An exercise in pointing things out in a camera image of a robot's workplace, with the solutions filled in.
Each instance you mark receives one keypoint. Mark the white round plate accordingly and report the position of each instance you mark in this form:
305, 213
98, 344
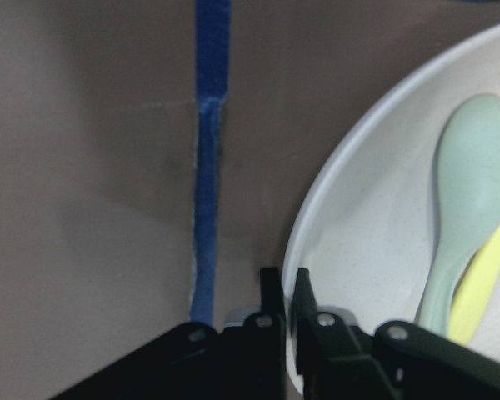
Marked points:
368, 231

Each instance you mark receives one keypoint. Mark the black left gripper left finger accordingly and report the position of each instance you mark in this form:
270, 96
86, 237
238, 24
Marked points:
272, 300

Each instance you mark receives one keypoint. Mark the yellow plastic fork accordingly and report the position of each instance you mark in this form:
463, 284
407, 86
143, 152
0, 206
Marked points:
473, 294

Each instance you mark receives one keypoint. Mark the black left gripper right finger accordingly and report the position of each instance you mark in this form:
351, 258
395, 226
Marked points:
333, 356

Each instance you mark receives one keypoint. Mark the mint green plastic spoon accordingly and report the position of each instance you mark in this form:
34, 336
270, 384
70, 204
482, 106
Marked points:
467, 177

